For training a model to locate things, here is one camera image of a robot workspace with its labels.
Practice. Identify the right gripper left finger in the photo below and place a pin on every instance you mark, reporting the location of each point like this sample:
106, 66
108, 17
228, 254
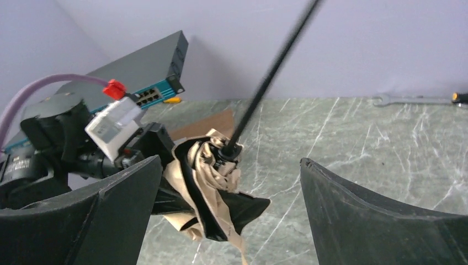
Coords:
102, 223

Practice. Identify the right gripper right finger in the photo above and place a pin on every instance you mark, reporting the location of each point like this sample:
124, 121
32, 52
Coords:
351, 224

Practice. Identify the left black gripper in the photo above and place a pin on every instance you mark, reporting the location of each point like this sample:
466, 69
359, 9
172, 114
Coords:
58, 145

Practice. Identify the wooden board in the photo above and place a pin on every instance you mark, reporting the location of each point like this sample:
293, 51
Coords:
223, 122

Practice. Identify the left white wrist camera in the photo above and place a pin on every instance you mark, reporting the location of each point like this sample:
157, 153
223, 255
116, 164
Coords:
111, 128

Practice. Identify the grey blue network switch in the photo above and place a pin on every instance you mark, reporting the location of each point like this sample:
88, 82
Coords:
153, 71

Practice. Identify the black yellow screwdriver handle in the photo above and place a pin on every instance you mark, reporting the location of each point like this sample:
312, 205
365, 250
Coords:
460, 98

